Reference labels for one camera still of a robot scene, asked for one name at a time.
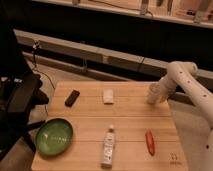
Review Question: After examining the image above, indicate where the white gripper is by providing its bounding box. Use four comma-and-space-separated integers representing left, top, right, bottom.
158, 75, 175, 103

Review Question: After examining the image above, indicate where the white ceramic cup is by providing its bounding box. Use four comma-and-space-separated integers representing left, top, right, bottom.
147, 83, 160, 104

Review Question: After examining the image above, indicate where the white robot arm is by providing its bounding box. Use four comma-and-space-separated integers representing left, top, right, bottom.
158, 61, 213, 171

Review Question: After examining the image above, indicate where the red carrot toy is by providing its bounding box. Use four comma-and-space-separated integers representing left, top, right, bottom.
145, 130, 155, 156

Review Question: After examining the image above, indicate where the white rectangular block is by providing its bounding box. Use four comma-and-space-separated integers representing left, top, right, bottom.
103, 89, 114, 104

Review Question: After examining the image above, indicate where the black rectangular block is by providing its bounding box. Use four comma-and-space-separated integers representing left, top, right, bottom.
65, 90, 80, 107

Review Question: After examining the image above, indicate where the green bowl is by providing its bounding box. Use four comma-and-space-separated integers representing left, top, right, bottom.
35, 118, 73, 156

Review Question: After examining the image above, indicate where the black office chair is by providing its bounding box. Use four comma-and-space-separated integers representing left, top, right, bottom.
0, 0, 49, 162

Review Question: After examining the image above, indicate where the black cable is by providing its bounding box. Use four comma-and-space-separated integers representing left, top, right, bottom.
31, 40, 56, 90

